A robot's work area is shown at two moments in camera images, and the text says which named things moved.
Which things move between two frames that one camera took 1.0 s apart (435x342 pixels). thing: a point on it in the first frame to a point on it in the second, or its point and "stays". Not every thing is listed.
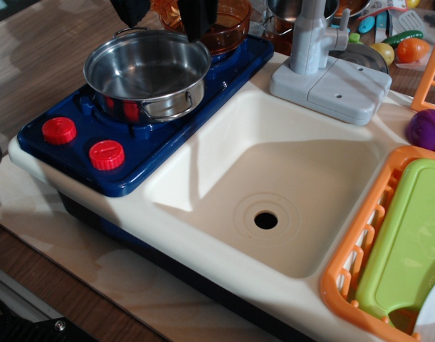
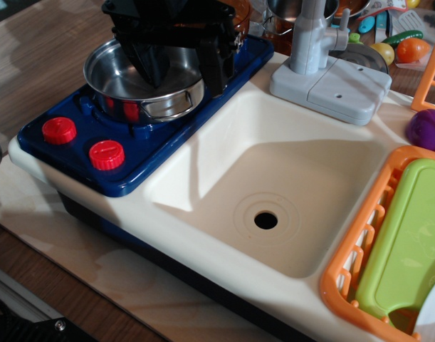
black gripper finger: x=198 y=16 to x=216 y=59
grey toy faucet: x=345 y=91 stays
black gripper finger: x=132 y=11 to x=152 y=60
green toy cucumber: x=394 y=40 stays
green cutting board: x=408 y=255 stays
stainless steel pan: x=142 y=73 stays
